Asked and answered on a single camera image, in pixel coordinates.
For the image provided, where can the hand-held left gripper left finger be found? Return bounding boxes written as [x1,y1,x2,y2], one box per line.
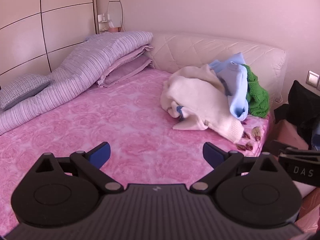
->
[32,142,125,194]

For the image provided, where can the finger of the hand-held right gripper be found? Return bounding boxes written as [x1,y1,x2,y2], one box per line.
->
[264,140,297,158]

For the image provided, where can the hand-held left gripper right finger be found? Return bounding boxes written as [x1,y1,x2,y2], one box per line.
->
[189,142,292,194]

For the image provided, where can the white knit sweater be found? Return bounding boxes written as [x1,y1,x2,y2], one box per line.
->
[160,64,245,144]

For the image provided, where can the brown box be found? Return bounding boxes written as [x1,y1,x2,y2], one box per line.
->
[271,119,310,150]

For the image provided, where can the dark blue cloth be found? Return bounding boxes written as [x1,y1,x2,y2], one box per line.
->
[311,127,320,151]

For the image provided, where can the pink floral blanket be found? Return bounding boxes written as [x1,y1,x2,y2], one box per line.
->
[0,69,272,230]

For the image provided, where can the black clothing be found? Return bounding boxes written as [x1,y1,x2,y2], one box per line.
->
[274,80,320,145]

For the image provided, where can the green knit garment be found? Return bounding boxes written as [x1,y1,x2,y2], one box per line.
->
[241,64,270,118]

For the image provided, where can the light blue garment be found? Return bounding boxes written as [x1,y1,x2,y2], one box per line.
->
[209,52,250,121]

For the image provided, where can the mauve pillow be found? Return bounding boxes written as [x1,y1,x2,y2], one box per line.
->
[102,55,155,88]

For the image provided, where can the striped lilac duvet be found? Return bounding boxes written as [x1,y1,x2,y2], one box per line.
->
[0,31,153,135]

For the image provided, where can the checked grey pillow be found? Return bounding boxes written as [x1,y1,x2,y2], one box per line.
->
[0,74,52,111]

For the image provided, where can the cream quilted headboard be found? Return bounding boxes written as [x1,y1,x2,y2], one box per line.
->
[145,32,287,110]

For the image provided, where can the cream panelled wardrobe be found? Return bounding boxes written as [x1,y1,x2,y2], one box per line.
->
[0,0,97,89]

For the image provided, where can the white wall switch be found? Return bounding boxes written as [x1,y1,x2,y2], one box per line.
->
[305,70,320,87]

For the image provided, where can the small white wall shelf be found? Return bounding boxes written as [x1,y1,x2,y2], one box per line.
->
[97,13,113,33]

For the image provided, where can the oval wall mirror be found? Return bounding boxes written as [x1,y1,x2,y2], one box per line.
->
[107,0,125,32]

